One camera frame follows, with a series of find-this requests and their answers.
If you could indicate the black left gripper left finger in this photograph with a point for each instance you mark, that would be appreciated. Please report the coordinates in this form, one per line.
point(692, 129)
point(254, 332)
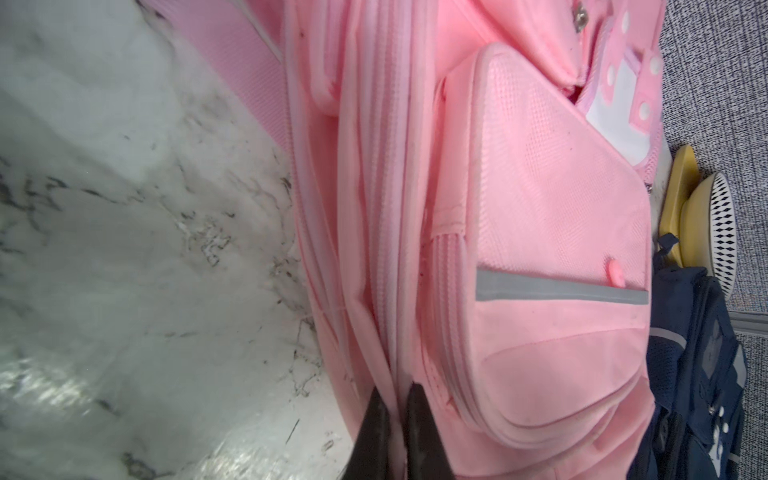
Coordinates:
point(369, 459)

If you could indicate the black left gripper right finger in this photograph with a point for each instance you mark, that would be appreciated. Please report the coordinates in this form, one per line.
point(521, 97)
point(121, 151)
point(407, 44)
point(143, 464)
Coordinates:
point(426, 456)

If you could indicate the pink backpack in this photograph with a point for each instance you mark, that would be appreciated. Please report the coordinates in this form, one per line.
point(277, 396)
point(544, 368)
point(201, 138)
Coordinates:
point(470, 187)

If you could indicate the navy blue backpack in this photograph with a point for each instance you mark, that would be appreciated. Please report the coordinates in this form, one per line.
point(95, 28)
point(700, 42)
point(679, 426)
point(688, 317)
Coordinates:
point(698, 373)

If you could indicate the white bowl dotted rim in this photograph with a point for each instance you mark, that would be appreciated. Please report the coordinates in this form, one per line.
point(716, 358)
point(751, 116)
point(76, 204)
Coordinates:
point(722, 245)

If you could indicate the yellow cutting board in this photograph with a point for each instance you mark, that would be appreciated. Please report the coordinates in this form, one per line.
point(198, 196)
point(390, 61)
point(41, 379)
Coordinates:
point(678, 198)

